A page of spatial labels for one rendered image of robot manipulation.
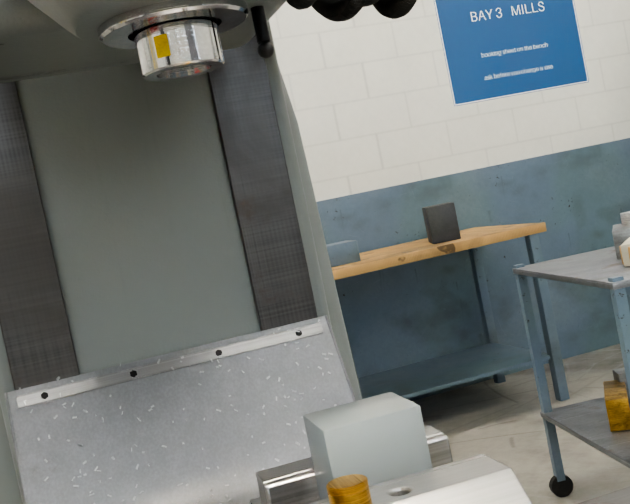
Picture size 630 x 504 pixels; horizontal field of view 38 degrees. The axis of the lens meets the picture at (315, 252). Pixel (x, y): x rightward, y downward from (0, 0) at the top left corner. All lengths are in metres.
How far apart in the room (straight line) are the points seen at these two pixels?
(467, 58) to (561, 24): 0.66
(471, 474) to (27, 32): 0.40
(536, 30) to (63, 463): 4.97
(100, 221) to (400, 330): 4.26
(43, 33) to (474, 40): 4.83
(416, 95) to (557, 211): 1.10
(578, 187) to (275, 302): 4.76
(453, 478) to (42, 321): 0.48
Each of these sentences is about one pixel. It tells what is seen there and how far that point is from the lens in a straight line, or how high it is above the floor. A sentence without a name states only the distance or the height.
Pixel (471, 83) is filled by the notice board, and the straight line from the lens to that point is 5.35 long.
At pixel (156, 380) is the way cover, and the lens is 0.88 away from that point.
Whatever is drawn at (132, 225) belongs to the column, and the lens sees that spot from 0.89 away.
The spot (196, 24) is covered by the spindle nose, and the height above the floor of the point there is 1.30.
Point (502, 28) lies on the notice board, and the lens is 5.51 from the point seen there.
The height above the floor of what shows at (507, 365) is 0.23.
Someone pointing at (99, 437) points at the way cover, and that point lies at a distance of 0.87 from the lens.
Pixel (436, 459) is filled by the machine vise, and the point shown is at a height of 1.01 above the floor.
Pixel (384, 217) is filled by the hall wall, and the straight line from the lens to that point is 5.04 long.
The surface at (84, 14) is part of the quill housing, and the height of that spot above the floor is 1.31.
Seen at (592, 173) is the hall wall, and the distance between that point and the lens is 5.66.
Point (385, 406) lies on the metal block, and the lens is 0.55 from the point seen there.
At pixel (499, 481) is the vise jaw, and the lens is 0.52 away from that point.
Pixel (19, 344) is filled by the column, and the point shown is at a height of 1.12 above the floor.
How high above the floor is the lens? 1.19
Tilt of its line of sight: 3 degrees down
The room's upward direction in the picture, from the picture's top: 12 degrees counter-clockwise
